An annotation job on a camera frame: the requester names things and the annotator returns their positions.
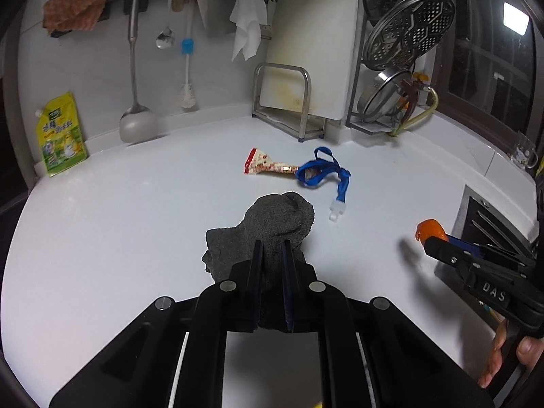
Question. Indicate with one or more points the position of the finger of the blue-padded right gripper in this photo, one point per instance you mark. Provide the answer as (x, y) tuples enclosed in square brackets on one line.
[(446, 252), (467, 246)]

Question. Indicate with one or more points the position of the orange patterned dishcloth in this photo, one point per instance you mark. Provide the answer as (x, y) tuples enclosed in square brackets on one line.
[(71, 15)]

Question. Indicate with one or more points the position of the yellow green seasoning pouch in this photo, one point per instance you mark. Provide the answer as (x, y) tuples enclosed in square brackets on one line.
[(59, 135)]

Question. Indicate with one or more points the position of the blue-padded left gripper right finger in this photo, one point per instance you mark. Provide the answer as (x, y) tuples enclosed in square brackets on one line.
[(371, 354)]

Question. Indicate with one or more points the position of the person's right hand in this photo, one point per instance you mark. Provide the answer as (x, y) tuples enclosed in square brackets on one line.
[(528, 354)]

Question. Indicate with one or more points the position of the dark grey cloth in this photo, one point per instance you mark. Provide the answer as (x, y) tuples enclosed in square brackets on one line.
[(272, 219)]

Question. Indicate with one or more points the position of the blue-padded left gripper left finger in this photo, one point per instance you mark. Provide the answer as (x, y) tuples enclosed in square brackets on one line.
[(173, 353)]

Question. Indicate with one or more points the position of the red white snack wrapper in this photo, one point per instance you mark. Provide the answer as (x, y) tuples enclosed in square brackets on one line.
[(259, 162)]

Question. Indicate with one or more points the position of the blue white bottle brush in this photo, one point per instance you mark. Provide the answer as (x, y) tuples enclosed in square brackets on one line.
[(188, 98)]

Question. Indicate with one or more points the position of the black kitchen sink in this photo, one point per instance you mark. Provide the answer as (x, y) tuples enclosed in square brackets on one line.
[(480, 224)]

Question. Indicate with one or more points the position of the orange peel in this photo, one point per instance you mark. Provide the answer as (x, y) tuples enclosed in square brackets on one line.
[(430, 228)]

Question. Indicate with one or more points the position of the clear glass mug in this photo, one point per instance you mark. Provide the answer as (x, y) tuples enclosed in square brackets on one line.
[(524, 154)]

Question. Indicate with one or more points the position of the steel cutting board stand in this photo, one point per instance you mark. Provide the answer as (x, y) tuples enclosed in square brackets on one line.
[(282, 98)]

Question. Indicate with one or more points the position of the white cutting board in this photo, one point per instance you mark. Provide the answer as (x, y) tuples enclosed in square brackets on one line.
[(319, 36)]

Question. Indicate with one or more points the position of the steel spatula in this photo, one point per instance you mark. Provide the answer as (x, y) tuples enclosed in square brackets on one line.
[(138, 124)]

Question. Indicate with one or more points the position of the steel steamer plate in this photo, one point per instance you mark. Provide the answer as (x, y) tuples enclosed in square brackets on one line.
[(407, 31)]

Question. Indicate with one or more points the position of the small steel spoon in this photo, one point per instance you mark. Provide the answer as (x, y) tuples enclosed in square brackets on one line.
[(166, 37)]

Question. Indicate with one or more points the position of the steel lid rack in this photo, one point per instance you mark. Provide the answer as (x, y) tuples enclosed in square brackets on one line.
[(423, 99)]

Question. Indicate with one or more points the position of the white hanging rag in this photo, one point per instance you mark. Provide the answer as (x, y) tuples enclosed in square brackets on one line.
[(248, 17)]

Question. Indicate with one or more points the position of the glass pot lid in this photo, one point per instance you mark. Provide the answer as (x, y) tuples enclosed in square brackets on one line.
[(386, 96)]

